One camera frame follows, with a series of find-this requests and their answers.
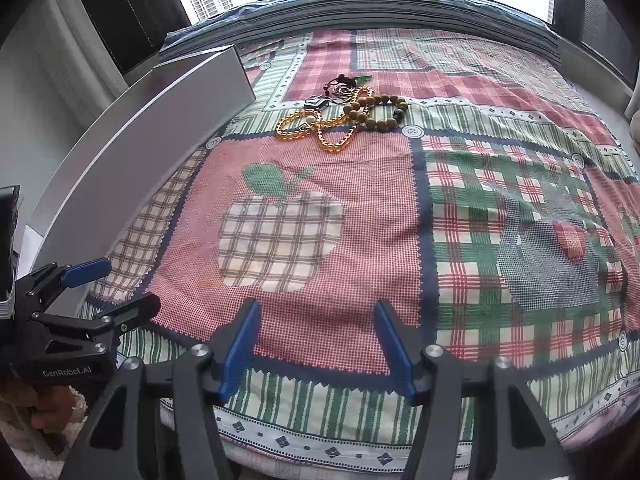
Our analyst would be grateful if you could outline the long white cardboard box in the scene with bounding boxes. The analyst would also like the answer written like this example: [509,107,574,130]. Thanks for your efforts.
[17,44,257,311]

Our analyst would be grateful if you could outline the dark side window panel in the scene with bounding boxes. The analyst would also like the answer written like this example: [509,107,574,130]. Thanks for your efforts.
[551,0,640,98]
[67,0,193,88]

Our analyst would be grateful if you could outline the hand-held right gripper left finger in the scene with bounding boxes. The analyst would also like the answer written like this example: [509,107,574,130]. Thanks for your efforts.
[59,298,263,480]

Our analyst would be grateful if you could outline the red cord pendant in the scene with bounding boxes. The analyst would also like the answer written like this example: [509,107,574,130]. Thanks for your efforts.
[322,73,374,99]

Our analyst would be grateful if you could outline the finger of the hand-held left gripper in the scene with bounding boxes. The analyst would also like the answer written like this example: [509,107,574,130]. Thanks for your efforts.
[92,292,162,347]
[14,257,112,312]

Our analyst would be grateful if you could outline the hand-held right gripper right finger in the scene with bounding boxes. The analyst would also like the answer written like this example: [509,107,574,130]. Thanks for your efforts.
[373,299,577,480]

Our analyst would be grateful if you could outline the white sheer curtain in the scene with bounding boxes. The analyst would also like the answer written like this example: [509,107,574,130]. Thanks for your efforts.
[42,0,128,121]

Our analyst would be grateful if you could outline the plaid patchwork blanket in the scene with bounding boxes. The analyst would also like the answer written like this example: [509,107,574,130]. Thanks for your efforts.
[82,27,640,476]

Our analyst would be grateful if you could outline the person's left hand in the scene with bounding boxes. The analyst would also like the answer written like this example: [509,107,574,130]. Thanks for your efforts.
[0,375,87,432]

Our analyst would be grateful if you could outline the stack of folded blue-grey mats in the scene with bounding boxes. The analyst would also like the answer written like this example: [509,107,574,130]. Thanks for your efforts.
[159,0,560,63]

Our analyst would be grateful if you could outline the wooden bead bracelet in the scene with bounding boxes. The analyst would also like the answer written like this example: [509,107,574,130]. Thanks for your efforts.
[349,93,409,131]

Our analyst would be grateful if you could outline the amber bead necklace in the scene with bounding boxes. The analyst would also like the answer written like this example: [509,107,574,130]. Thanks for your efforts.
[273,87,374,154]

